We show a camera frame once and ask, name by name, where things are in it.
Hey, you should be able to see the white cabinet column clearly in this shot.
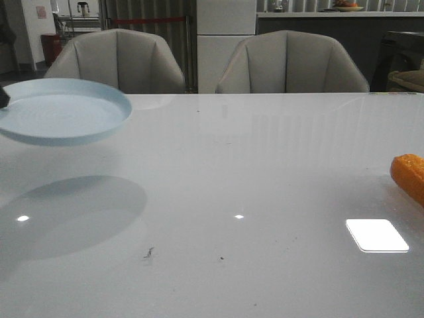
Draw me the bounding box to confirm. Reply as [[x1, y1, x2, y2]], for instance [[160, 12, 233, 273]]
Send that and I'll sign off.
[[196, 0, 256, 93]]

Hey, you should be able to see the pink wall notice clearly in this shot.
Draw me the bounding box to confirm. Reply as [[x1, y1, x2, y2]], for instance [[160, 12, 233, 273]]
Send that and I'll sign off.
[[36, 6, 46, 19]]

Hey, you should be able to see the red barrier belt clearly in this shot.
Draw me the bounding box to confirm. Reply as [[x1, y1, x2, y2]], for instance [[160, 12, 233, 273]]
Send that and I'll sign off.
[[112, 16, 186, 25]]

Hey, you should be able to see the orange corn cob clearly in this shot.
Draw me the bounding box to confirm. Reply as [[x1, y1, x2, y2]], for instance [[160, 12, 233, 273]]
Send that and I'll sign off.
[[390, 154, 423, 207]]

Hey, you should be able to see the dark grey counter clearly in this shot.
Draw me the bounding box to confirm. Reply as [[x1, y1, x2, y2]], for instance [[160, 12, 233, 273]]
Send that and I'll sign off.
[[256, 11, 423, 70]]

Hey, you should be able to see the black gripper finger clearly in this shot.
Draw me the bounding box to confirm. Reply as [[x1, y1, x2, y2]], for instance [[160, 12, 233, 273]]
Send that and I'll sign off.
[[0, 86, 10, 109]]

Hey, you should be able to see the black barrier post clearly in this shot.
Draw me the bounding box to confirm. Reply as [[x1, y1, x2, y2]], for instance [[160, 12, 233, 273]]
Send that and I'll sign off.
[[185, 15, 193, 93]]

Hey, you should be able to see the dark chair at right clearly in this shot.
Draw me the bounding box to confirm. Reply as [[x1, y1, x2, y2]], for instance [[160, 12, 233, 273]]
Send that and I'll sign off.
[[370, 31, 423, 91]]

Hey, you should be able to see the right grey upholstered chair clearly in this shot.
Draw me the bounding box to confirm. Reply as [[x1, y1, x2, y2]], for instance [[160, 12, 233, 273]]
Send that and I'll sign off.
[[216, 30, 369, 94]]

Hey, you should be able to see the left grey upholstered chair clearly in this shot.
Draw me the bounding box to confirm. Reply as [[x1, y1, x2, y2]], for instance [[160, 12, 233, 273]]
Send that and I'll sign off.
[[44, 28, 186, 94]]

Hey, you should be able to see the distant robot on table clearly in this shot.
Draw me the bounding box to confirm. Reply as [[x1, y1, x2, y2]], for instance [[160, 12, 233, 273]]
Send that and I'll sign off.
[[77, 1, 90, 17]]

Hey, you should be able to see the light blue round plate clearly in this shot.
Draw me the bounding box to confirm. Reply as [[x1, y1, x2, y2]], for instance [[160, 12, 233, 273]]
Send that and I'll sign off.
[[1, 78, 133, 146]]

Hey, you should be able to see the red waste bin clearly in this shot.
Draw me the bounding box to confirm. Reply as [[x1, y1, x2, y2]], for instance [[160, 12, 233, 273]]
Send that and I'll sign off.
[[40, 34, 62, 66]]

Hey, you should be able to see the beige cushion at right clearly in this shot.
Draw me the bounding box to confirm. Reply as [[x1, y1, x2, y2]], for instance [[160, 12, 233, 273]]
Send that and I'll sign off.
[[388, 70, 423, 93]]

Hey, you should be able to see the fruit bowl on counter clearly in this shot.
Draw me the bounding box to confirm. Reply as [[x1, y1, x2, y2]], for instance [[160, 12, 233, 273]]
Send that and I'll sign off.
[[333, 0, 364, 12]]

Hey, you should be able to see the grey upholstered chair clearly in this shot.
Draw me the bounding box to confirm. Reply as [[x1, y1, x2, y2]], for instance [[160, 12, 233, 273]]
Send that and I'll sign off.
[[216, 30, 369, 94], [44, 28, 186, 94]]

